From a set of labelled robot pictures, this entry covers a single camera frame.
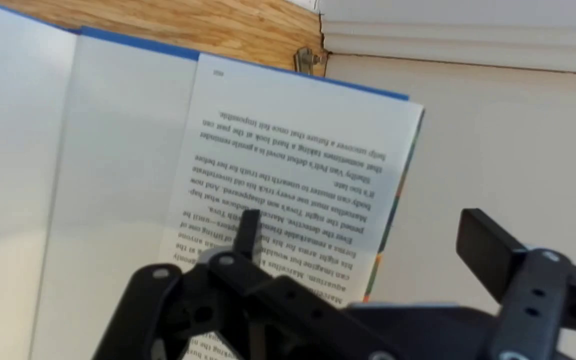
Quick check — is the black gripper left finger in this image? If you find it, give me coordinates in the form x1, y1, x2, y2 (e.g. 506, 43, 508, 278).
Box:
92, 205, 369, 360

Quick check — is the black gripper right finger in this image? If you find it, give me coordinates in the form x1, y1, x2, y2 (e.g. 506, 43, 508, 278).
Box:
456, 205, 576, 360

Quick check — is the book with colourful cover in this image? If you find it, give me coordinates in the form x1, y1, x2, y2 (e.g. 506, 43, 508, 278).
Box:
0, 0, 427, 360

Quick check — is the white baseboard trim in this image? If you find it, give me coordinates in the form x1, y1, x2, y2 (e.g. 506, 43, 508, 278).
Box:
315, 0, 576, 78

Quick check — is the small metallic clip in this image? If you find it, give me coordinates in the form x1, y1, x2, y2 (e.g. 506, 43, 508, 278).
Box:
291, 45, 323, 76

